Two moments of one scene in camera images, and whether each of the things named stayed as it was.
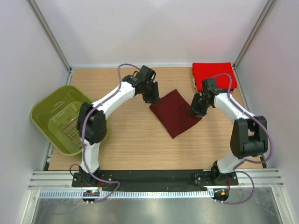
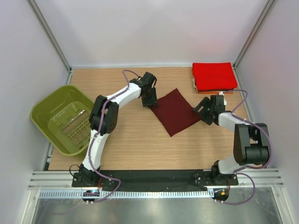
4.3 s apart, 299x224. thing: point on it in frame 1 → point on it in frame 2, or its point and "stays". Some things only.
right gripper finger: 194,109 → 205,101
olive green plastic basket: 56,115 stays
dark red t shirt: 172,112 stays
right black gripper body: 203,106 → 204,114
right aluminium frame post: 268,8 stays
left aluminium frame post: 50,33 stays
